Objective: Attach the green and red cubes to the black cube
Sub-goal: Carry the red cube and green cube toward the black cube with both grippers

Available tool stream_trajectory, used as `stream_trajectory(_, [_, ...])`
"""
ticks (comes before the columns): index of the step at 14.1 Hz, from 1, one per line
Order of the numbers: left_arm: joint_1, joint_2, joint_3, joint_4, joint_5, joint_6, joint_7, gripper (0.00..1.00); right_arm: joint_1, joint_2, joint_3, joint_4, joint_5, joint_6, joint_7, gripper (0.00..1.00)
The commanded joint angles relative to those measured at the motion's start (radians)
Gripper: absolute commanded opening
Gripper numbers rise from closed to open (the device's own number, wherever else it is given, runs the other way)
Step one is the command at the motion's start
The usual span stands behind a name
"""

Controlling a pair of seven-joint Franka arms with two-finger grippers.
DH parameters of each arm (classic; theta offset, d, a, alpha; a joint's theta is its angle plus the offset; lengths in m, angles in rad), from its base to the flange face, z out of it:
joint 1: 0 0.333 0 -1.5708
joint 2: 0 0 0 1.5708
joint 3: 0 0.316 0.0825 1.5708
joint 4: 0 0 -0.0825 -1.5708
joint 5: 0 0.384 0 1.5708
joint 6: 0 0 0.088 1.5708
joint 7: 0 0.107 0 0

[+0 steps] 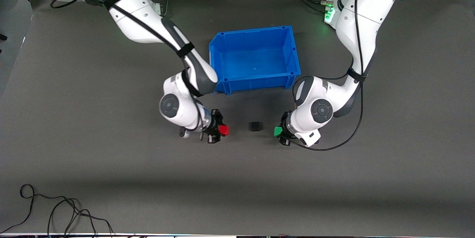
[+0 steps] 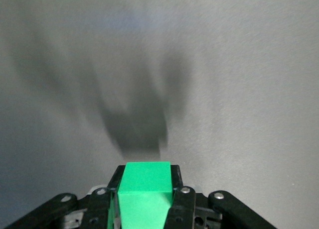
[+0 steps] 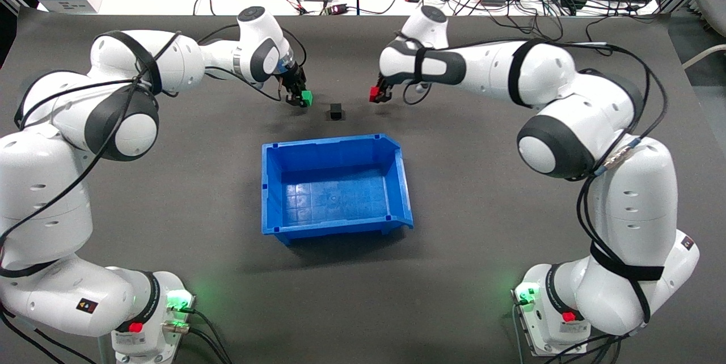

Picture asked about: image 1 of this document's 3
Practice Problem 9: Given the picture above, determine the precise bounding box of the thin black loose cable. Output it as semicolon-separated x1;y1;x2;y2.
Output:
0;184;80;235
47;198;114;238

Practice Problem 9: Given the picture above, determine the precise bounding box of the blue plastic storage bin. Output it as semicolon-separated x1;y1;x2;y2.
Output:
209;26;301;95

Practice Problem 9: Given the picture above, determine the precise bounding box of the dark grey table mat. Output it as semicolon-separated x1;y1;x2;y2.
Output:
0;0;475;237

